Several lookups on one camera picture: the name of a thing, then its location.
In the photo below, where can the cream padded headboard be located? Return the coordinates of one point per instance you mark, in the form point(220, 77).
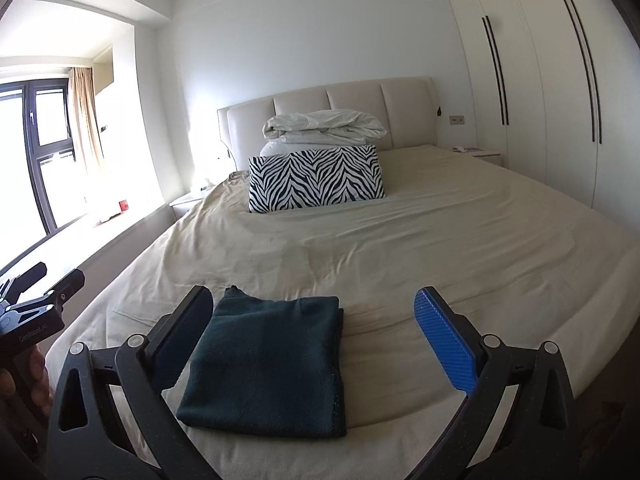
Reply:
point(350, 97)

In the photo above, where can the white wardrobe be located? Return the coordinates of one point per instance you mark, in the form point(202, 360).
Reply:
point(540, 85)

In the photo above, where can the beige curtain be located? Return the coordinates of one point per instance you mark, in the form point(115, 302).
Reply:
point(85, 120)

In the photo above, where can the beige wall outlet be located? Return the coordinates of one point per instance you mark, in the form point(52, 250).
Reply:
point(457, 120)

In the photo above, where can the bed with beige sheet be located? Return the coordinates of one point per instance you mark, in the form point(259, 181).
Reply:
point(450, 240)

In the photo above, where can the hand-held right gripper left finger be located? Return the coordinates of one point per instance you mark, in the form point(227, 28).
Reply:
point(180, 332)

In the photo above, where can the dark green towel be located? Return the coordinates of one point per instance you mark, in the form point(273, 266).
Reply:
point(270, 360)

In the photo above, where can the white crumpled duvet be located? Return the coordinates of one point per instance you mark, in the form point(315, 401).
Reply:
point(325, 125)

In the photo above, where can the white window ledge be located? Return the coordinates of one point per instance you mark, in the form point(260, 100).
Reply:
point(100, 240)

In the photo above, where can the zebra print pillow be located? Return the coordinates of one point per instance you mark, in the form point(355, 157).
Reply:
point(315, 180)

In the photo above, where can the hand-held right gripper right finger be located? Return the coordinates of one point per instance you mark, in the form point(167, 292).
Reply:
point(445, 342)

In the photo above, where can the white pillow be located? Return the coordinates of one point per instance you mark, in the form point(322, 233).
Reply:
point(280, 149)

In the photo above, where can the white nightstand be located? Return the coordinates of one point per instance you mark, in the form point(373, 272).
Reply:
point(185, 206)
point(482, 156)

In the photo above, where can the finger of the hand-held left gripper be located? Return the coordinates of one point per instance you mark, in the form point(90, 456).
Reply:
point(55, 292)
point(27, 277)

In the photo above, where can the person's left hand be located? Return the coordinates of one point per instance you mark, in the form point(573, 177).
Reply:
point(41, 385)

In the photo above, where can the dark framed window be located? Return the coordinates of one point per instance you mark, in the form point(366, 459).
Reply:
point(47, 110)

